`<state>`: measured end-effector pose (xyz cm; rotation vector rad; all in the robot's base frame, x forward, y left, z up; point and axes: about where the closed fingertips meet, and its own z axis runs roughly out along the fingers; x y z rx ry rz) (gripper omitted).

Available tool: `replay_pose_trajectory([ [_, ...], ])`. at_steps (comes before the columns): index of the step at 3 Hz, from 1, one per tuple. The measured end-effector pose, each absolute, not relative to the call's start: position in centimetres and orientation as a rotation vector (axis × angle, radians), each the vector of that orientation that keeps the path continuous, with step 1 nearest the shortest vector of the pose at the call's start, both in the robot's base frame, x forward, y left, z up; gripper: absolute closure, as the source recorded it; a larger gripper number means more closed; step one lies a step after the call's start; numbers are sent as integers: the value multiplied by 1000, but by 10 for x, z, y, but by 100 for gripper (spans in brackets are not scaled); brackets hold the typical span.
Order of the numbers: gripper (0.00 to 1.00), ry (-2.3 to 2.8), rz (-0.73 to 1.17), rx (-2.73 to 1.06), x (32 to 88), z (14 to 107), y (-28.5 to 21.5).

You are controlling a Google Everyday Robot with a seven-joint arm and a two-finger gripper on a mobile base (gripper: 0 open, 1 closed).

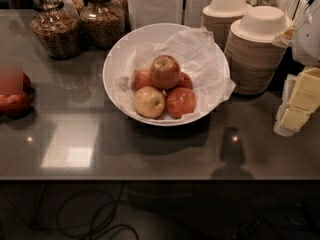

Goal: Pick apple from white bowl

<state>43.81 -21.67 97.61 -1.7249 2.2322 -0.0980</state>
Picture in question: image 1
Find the lower red apple on table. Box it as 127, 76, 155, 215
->
0, 92, 31, 118

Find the yellow-green front apple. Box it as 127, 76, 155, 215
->
134, 86, 165, 119

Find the red back right apple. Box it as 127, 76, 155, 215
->
177, 72, 193, 90

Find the black cable on floor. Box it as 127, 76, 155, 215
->
0, 181, 140, 240

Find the red back left apple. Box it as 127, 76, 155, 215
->
134, 69, 152, 90

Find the left glass granola jar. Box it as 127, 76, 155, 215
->
30, 0, 81, 59

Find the glass granola jar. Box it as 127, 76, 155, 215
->
30, 0, 81, 59
80, 0, 125, 49

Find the front stack of paper bowls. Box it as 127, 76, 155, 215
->
224, 6, 291, 95

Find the stack of paper bowls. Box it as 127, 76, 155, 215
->
224, 6, 291, 95
202, 0, 251, 50

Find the red-yellow apple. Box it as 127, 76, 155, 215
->
150, 55, 181, 90

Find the upper red apple on table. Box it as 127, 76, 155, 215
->
23, 74, 32, 93

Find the white paper liner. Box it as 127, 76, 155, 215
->
114, 28, 235, 125

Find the right glass granola jar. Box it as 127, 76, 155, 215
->
80, 0, 125, 49

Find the red apple on table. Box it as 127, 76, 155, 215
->
23, 74, 32, 93
0, 92, 31, 118

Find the red front right apple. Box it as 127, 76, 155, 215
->
166, 87, 197, 119

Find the back stack of paper bowls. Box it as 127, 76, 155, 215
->
202, 0, 251, 50

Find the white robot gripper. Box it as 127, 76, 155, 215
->
272, 0, 320, 137

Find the white ceramic bowl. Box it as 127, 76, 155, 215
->
102, 22, 231, 128

